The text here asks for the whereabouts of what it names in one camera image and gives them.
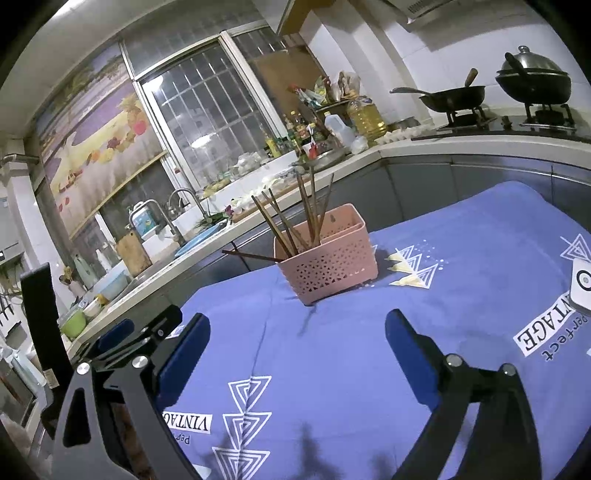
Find wooden cutting board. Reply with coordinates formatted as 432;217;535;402
115;232;153;278

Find pink plastic utensil basket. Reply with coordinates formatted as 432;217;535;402
274;203;379;306

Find green plastic bowl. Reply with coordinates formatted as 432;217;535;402
60;308;89;339

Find steel faucet with filter box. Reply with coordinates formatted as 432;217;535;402
128;200;186;248

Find kitchen counter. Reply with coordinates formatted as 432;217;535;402
69;131;591;344

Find steel range hood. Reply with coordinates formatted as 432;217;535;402
383;0;536;31

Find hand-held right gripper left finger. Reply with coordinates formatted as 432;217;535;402
53;313;211;480

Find white plastic jug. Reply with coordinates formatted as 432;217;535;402
323;113;357;145

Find white small device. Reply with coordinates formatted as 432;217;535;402
569;257;591;311

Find curved steel faucet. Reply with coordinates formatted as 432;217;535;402
167;188;209;228

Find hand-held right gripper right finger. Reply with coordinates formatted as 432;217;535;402
385;309;542;480

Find yellow cooking oil bottle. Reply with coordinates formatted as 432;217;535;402
346;96;387;138

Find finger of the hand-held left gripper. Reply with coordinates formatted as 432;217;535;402
95;320;136;354
92;305;184;370

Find wooden wall cabinet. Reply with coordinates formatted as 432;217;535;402
253;45;329;121

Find blue printed tablecloth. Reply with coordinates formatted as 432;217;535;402
154;180;591;480

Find barred kitchen window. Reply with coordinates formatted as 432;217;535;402
122;28;324;195

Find light blue basin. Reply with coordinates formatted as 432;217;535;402
92;264;131;301

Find black wok with handle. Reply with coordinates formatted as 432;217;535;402
390;68;488;114

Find grey kitchen cabinets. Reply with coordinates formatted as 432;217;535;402
74;154;591;324

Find black gas stove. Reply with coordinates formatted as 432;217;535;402
411;104;591;140

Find black pot with lid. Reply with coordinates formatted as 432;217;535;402
495;45;572;105

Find row of condiment bottles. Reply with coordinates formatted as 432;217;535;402
263;110;333;158

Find bunch of wooden chopsticks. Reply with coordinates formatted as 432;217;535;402
222;168;335;265

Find fruit wall mural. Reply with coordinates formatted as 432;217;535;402
34;44;169;238

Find steel round plate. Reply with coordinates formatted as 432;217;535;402
306;147;352;170

